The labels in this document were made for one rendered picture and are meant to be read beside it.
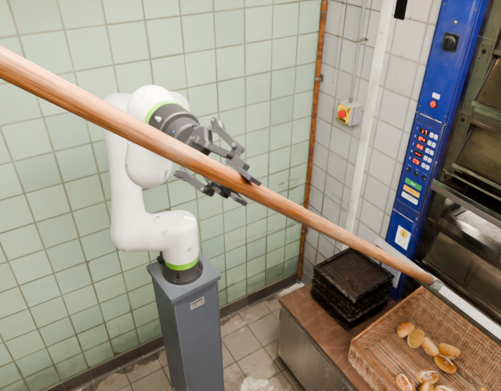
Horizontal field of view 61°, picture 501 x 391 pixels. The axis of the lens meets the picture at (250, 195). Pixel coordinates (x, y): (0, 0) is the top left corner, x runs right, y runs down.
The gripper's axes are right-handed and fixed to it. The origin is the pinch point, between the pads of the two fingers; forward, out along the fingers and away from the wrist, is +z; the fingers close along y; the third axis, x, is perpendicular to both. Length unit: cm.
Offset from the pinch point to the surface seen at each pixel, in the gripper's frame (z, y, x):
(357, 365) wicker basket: -18, 45, -144
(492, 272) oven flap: 0, -22, -149
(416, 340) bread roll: -11, 22, -165
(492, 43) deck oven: -29, -83, -89
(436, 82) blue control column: -44, -68, -100
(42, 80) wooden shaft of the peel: 1.3, 1.1, 32.9
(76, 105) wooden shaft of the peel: 1.4, 1.7, 28.6
